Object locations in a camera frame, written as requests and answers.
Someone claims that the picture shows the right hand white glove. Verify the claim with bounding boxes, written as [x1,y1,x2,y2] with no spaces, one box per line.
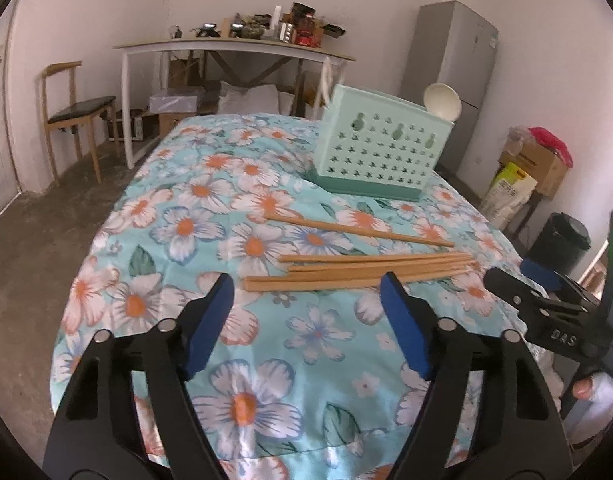
[535,343,613,461]

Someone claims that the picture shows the black bin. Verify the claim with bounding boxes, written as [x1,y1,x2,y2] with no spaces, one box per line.
[527,212,591,275]

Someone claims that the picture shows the yellow green sack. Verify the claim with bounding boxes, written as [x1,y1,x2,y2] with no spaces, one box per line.
[479,162,537,231]

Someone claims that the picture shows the floral tablecloth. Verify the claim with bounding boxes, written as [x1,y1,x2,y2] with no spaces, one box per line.
[49,113,525,479]

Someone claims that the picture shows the red plastic bag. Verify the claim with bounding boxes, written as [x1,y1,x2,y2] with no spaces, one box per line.
[529,127,574,169]

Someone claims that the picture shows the white ladle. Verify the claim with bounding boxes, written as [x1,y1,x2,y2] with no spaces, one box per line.
[422,82,463,122]

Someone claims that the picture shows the green utensil caddy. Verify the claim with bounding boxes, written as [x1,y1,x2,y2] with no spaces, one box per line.
[305,84,454,200]

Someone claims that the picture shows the cardboard box under desk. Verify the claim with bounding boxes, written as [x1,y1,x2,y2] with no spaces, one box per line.
[158,113,194,139]

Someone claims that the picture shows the grey flat box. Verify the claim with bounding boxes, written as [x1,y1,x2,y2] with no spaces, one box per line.
[149,87,206,115]

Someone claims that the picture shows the grey refrigerator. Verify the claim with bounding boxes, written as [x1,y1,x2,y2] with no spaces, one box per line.
[399,0,499,174]

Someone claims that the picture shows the white pillow bag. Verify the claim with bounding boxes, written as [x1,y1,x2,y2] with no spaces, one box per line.
[218,81,279,115]

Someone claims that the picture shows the wooden chair black seat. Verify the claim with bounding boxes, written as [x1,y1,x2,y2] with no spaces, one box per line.
[40,61,120,186]

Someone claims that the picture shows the white desk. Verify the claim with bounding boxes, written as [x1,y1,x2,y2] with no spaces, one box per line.
[112,37,356,170]

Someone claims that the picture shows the red packages on desk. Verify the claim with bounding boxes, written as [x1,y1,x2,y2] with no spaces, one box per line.
[294,14,323,48]

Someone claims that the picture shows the cardboard box by wall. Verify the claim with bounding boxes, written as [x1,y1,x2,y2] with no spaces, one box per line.
[498,139,569,200]

